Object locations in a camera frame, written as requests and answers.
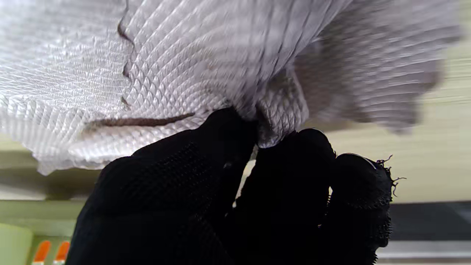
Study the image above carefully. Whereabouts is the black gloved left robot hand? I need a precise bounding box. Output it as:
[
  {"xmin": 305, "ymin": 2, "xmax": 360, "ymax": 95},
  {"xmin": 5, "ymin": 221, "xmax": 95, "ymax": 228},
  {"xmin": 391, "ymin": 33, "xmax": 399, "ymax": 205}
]
[{"xmin": 65, "ymin": 107, "xmax": 405, "ymax": 265}]

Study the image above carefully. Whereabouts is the orange plastic bowl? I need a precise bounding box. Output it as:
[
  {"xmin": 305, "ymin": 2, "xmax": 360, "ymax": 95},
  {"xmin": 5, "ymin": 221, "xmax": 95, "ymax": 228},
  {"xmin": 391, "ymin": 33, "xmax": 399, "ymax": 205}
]
[{"xmin": 32, "ymin": 240, "xmax": 70, "ymax": 265}]

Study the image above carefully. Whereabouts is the pale green plastic dish rack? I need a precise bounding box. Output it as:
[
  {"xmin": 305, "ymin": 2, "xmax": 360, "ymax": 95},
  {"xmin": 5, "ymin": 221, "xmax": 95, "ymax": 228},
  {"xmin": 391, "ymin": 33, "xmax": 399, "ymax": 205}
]
[{"xmin": 0, "ymin": 149, "xmax": 102, "ymax": 265}]

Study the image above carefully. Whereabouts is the beige wiping cloth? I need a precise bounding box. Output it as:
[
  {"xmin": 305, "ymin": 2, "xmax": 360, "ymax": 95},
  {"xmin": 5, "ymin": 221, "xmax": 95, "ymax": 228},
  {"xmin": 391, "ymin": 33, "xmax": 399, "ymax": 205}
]
[{"xmin": 0, "ymin": 0, "xmax": 462, "ymax": 176}]

